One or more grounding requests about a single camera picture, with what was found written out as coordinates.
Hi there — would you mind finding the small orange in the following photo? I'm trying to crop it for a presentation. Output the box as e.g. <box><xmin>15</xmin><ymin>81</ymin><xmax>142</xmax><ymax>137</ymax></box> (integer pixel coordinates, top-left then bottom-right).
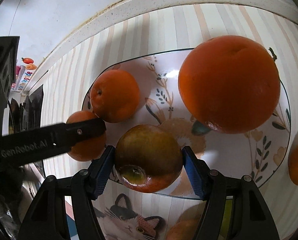
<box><xmin>66</xmin><ymin>111</ymin><xmax>106</xmax><ymax>161</ymax></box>
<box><xmin>90</xmin><ymin>69</ymin><xmax>140</xmax><ymax>123</ymax></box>

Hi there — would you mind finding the dark red apple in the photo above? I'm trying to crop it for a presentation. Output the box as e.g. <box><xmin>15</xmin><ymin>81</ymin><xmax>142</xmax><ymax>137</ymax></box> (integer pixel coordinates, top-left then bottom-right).
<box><xmin>115</xmin><ymin>125</ymin><xmax>183</xmax><ymax>193</ymax></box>

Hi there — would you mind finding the colourful sticker sheet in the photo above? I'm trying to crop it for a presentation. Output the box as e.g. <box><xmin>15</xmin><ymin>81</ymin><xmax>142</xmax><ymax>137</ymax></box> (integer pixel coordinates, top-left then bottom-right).
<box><xmin>11</xmin><ymin>57</ymin><xmax>37</xmax><ymax>93</ymax></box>

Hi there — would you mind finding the floral ceramic plate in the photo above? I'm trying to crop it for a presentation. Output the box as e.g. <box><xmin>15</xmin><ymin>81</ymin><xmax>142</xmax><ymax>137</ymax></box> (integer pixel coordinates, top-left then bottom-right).
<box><xmin>81</xmin><ymin>48</ymin><xmax>291</xmax><ymax>201</ymax></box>

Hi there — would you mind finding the striped cat table mat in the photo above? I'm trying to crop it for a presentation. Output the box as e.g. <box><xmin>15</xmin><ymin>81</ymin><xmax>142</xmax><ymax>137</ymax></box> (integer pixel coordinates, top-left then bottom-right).
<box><xmin>39</xmin><ymin>4</ymin><xmax>298</xmax><ymax>239</ymax></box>

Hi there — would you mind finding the small orange on plate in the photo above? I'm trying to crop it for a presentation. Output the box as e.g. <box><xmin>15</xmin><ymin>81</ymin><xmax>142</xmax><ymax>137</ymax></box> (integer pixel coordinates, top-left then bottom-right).
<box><xmin>90</xmin><ymin>69</ymin><xmax>140</xmax><ymax>123</ymax></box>

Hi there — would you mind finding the large orange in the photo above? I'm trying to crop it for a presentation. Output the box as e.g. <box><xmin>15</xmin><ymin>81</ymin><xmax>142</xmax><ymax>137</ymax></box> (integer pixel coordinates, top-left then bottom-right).
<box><xmin>178</xmin><ymin>35</ymin><xmax>280</xmax><ymax>134</ymax></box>

